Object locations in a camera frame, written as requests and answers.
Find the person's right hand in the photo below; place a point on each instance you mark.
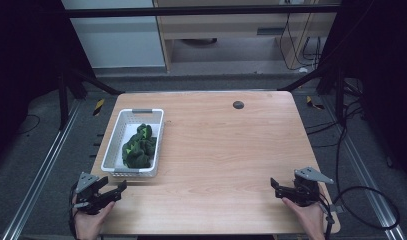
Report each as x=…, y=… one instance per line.
x=309, y=218

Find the person's left hand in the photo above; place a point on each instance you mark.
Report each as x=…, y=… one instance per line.
x=91, y=225

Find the black metal stand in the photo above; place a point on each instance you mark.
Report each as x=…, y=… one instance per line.
x=63, y=100
x=339, y=96

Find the aluminium floor rail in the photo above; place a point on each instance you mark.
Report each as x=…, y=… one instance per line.
x=41, y=173
x=364, y=173

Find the light wooden desk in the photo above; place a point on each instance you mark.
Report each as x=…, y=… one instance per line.
x=224, y=26

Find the yellow black striped tape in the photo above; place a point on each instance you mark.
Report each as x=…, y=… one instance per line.
x=98, y=107
x=313, y=103

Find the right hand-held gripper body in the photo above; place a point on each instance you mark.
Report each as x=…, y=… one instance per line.
x=306, y=191

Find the grey round table grommet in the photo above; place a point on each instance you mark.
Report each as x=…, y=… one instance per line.
x=238, y=105

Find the dark curtain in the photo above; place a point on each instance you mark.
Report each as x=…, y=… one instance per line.
x=384, y=66
x=24, y=66

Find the white plastic basket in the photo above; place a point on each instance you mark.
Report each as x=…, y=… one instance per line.
x=117, y=140

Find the black metal frame bar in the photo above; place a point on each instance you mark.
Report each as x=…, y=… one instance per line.
x=191, y=11

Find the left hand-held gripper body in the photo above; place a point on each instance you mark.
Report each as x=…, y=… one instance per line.
x=87, y=196

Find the white cabinet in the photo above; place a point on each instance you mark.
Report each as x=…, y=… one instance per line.
x=117, y=40

